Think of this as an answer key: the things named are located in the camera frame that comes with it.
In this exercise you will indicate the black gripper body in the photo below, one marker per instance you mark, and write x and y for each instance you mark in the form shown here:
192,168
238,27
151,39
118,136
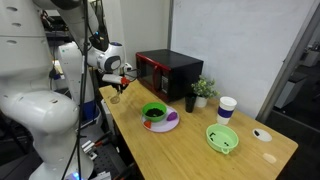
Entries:
118,87

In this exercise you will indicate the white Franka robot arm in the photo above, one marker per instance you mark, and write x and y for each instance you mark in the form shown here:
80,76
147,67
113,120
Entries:
36,110

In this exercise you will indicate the red wrist part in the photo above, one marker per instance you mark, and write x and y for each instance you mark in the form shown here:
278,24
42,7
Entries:
125,81

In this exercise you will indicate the dark beans pile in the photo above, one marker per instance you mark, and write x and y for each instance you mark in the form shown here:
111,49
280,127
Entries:
154,112

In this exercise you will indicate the red orange toy food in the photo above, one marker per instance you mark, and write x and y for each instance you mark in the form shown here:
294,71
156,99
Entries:
147,124

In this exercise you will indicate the white and blue machine column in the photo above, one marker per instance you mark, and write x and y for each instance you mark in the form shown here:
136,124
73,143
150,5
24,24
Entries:
71,66

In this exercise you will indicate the pale purple plate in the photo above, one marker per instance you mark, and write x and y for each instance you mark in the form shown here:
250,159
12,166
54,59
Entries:
165,126

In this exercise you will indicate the purple toy eggplant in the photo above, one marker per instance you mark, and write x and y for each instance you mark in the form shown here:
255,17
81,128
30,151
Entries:
172,116

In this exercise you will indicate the red and black microwave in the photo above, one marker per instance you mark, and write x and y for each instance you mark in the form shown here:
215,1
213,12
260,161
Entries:
180,71

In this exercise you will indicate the black perforated breadboard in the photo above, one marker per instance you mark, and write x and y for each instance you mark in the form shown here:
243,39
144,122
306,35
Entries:
111,161

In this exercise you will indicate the black cup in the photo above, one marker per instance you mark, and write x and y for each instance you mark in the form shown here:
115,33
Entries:
190,103

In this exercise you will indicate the potted plant in white pot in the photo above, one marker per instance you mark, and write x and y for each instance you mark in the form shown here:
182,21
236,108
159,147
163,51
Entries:
204,89

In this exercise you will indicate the white cup with blue band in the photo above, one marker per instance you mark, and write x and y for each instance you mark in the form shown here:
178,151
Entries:
226,111

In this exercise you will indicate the small white dish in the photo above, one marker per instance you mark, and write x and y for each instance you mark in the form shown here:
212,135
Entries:
264,136

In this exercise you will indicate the beige round sticker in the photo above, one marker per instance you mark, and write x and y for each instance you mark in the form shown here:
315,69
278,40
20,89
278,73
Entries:
269,158

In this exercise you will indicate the grey cabinet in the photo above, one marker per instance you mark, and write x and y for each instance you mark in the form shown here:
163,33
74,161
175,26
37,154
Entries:
290,88

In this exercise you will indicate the silver metal bracket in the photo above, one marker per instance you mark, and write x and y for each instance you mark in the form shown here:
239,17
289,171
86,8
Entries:
89,149

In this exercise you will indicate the grey metal door frame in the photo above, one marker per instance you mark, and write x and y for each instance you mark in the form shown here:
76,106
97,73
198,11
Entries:
288,63

